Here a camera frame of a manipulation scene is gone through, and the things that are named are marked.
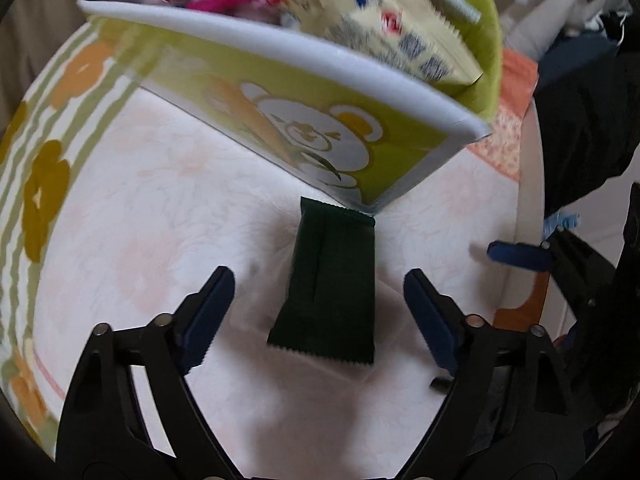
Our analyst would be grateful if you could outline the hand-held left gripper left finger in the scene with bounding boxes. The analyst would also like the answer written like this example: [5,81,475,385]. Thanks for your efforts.
[56,266,236,480]

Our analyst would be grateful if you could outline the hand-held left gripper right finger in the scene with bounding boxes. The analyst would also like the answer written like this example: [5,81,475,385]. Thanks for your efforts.
[402,268,586,480]

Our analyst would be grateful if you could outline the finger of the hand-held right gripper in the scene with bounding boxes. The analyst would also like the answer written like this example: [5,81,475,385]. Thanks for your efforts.
[487,230,617,307]

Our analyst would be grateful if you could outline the dark green snack packet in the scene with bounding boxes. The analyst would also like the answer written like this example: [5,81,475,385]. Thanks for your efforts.
[266,197,376,365]

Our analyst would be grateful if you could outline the green bear paper box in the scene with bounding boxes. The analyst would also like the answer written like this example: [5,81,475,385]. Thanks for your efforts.
[76,0,503,214]

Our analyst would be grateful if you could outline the black clothing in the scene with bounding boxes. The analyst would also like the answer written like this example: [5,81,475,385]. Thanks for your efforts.
[530,35,640,217]

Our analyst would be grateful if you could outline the green floral blanket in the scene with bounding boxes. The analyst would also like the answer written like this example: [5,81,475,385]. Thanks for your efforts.
[0,25,132,443]

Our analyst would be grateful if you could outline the white cluttered pile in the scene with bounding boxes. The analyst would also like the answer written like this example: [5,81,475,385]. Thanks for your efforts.
[500,0,632,63]

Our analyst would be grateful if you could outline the yellow white snack packet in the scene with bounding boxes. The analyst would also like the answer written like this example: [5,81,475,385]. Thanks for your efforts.
[280,0,486,87]

